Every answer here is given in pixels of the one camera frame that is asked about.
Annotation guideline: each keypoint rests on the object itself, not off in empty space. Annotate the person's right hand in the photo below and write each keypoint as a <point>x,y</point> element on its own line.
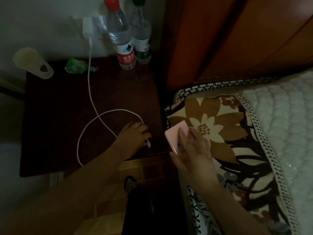
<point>198,161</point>

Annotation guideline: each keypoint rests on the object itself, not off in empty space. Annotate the person's left hand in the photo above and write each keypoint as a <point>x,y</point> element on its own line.
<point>130,141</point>

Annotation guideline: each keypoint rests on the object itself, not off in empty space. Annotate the person's right thumb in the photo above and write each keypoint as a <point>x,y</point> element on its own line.
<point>176,159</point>

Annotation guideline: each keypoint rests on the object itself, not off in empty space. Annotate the person's left fingers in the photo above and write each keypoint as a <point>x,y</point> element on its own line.
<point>141,132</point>

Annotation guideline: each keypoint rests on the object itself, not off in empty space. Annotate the pink smartphone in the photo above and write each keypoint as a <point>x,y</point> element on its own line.
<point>172,138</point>

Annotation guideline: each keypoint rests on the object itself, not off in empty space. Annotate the person's right forearm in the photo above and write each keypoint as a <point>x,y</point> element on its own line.
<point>227,208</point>

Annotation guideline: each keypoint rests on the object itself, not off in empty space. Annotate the person's left forearm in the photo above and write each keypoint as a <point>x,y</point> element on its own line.
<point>73,193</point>

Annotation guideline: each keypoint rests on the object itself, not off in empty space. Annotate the person's patterned slipper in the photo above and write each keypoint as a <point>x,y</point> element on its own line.
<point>130,184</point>

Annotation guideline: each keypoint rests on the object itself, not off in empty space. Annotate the brown floral blanket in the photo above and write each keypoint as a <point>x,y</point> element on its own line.
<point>232,144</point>

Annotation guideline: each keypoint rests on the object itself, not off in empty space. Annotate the person's black trouser leg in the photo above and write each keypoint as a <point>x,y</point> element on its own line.
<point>151,212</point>

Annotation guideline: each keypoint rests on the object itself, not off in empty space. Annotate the black-and-white patterned mattress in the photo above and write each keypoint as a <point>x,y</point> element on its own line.
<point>207,87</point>

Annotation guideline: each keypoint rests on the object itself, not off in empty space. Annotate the dark wooden nightstand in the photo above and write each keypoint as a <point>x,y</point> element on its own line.
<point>61,115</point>

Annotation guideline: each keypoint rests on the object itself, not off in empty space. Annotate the red-capped plastic water bottle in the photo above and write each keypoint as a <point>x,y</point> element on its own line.
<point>122,44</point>

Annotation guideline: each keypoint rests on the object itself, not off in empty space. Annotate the green-capped plastic water bottle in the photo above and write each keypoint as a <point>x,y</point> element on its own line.
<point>141,39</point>

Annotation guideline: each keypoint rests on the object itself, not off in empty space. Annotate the crumpled green wrapper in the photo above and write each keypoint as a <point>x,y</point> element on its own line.
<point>74,65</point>

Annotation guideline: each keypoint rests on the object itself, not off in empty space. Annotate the white quilted bedspread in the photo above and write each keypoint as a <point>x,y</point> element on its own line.
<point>288,134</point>

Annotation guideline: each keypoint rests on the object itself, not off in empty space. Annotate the white charger plug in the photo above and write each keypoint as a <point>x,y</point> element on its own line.
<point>87,28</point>

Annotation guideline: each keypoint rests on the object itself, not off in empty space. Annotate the brown wooden headboard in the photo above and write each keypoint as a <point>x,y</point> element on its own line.
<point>232,39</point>

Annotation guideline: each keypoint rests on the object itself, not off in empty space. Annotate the translucent plastic cup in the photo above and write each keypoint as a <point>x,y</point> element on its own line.
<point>29,62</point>

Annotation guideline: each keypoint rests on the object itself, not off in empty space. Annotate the white wall socket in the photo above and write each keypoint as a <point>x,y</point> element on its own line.
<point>100,25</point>

